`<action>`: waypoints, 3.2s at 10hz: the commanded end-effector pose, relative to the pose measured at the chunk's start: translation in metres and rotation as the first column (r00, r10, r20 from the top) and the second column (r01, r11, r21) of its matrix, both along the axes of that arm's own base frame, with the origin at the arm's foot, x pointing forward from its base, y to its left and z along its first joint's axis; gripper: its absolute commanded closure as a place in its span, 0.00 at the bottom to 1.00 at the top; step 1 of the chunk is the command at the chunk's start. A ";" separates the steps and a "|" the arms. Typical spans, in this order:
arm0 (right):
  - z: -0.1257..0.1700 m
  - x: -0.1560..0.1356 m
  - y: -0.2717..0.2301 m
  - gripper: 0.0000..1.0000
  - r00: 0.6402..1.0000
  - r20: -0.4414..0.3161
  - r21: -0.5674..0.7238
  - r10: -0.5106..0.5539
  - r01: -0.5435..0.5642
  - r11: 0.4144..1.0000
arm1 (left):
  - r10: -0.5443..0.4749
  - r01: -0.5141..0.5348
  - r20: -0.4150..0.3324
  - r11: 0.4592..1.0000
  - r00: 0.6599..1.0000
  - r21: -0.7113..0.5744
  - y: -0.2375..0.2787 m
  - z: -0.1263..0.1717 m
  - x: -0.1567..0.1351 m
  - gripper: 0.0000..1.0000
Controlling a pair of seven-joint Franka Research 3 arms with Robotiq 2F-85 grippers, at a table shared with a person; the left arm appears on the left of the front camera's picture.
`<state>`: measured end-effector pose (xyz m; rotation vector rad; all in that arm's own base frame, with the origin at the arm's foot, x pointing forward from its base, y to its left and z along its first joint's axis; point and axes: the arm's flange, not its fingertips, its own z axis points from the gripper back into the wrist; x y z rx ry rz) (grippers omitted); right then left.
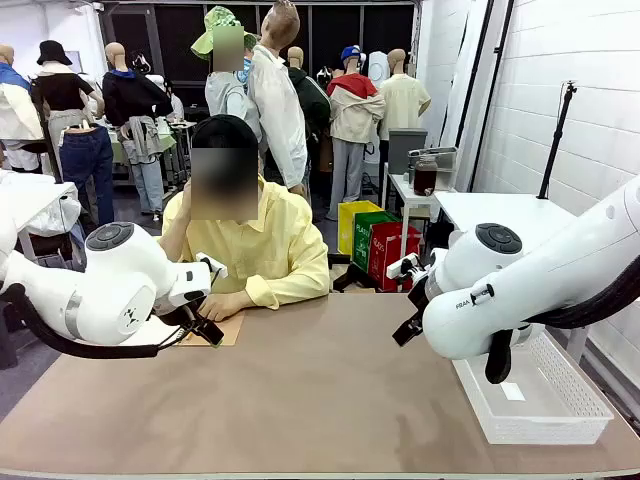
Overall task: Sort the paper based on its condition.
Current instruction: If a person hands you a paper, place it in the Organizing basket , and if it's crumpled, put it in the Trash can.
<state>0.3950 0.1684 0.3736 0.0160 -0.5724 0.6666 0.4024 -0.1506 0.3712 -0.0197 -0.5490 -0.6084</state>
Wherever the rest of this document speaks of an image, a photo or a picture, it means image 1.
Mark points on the black tripod stand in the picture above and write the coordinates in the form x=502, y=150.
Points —
x=555, y=145

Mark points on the mannequin with green checkered hat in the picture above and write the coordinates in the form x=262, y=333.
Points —
x=225, y=95

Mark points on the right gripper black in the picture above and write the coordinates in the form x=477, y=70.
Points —
x=420, y=300

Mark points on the tall mannequin in white shirt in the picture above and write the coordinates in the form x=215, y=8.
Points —
x=275, y=100

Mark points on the blue jeans on form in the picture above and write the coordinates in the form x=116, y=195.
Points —
x=85, y=160

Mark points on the mannequin in blue white top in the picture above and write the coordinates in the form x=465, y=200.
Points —
x=15, y=110

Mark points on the person's right hand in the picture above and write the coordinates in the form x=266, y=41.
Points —
x=187, y=197

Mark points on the gray box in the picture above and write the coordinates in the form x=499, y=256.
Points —
x=402, y=145

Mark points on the left arm white wrist camera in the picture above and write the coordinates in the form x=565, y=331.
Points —
x=210, y=264

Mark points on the small white table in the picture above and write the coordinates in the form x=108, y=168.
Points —
x=400, y=187

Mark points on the person's left forearm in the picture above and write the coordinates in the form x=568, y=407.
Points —
x=290, y=287

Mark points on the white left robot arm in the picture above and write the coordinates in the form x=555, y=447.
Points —
x=110, y=295

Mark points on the mannequin in dark green jacket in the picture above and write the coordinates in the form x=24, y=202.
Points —
x=311, y=95

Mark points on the small white label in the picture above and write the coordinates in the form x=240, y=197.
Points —
x=512, y=391

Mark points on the glass jar with dark liquid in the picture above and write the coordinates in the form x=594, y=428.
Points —
x=425, y=177

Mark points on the mannequin in red beige jacket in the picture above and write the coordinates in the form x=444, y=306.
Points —
x=355, y=115

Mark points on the large white side table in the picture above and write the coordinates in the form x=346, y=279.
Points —
x=500, y=210

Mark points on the mannequin with black bucket hat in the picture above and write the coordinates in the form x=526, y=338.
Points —
x=60, y=90

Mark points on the person's left hand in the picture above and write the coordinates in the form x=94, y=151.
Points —
x=225, y=305

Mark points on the black wall pipe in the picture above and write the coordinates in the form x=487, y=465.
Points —
x=496, y=75
x=474, y=75

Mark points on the yellow recycling bin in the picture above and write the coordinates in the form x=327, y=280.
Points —
x=347, y=225

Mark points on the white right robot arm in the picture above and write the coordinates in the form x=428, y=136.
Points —
x=500, y=300

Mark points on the mannequin in navy hoodie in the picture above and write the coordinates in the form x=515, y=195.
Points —
x=130, y=95

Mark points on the gray plastic stool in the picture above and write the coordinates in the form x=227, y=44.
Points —
x=7, y=345

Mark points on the red recycling bin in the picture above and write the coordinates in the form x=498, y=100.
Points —
x=387, y=260

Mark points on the mannequin in cream shirt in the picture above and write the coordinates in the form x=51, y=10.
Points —
x=402, y=100

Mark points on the white torso form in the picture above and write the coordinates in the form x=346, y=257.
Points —
x=378, y=70

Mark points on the person in yellow shirt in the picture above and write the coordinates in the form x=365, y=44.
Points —
x=280, y=235

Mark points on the metal tray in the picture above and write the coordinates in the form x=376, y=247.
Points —
x=440, y=155

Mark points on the person's right forearm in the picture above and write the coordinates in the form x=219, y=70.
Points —
x=172, y=235

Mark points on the arm white wrist camera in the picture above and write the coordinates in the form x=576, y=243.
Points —
x=400, y=267
x=210, y=264

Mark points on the black metal chair base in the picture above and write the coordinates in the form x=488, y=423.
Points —
x=350, y=277

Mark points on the black cap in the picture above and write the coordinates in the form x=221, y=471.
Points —
x=225, y=131

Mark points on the right arm white wrist camera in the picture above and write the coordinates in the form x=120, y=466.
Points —
x=400, y=267

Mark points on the spiral notebook with brown cover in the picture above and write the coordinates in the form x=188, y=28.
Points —
x=231, y=332

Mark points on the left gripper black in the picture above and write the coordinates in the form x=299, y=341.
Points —
x=172, y=312

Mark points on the green recycling bin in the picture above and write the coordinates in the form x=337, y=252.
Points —
x=362, y=240

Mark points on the white perforated plastic basket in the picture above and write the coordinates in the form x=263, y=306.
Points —
x=550, y=431

